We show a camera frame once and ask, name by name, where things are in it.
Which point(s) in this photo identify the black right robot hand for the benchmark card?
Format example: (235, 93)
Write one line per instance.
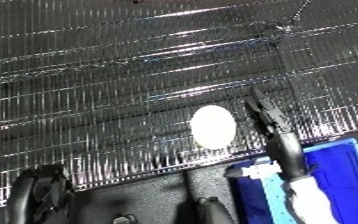
(285, 143)

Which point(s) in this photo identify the pale right robot arm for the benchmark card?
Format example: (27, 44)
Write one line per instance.
(309, 203)

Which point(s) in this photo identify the white paper cup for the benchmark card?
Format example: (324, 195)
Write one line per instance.
(213, 127)

